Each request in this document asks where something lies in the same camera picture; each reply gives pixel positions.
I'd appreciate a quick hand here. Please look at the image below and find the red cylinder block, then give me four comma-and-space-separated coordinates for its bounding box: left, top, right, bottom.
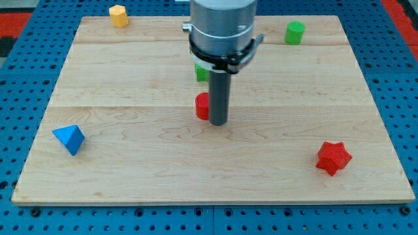
195, 92, 209, 120

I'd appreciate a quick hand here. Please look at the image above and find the blue triangle block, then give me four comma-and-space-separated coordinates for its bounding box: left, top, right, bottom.
52, 125, 85, 156

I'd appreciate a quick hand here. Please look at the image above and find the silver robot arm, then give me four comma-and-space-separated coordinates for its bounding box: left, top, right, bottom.
183, 0, 264, 74

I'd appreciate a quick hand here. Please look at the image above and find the green cylinder block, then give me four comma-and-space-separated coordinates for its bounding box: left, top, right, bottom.
285, 21, 306, 45

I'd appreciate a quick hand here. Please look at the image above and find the red star block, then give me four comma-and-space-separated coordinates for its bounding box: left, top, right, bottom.
315, 142, 353, 176

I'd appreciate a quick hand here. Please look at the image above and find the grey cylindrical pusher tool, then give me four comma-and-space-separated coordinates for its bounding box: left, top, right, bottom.
209, 71, 231, 126

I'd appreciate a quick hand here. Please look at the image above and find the green block behind tool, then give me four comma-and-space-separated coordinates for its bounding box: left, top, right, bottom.
195, 64, 209, 82

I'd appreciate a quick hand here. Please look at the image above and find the wooden board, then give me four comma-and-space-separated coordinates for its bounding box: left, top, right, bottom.
12, 16, 415, 206

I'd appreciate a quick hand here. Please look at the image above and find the yellow hexagon block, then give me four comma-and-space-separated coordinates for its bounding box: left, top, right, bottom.
108, 5, 129, 27

